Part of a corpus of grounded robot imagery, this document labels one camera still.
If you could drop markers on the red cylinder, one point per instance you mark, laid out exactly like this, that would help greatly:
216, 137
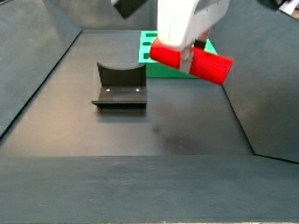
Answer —
204, 65

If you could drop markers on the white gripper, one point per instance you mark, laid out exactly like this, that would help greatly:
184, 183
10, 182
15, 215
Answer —
184, 20

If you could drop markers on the black cradle stand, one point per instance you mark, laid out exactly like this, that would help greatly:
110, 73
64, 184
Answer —
122, 86

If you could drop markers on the green shape sorter block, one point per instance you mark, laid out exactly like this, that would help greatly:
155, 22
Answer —
156, 70

